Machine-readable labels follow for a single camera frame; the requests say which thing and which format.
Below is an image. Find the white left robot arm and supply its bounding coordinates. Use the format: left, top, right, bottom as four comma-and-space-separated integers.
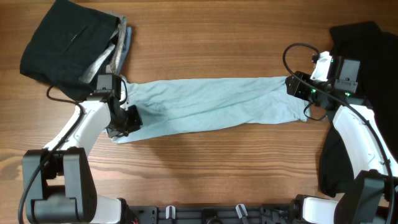
18, 93, 142, 223

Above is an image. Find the black folded garment top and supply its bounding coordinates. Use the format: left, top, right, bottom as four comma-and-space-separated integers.
20, 1, 119, 101

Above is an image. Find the black clothes pile right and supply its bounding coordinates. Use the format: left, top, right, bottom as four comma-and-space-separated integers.
318, 21, 397, 197

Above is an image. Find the grey folded garment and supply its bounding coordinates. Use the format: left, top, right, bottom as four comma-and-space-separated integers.
79, 15, 127, 83

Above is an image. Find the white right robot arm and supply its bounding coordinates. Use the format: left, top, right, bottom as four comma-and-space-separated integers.
285, 52, 397, 223

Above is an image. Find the light blue t-shirt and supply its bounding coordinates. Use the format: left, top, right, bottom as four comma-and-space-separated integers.
113, 77, 308, 144

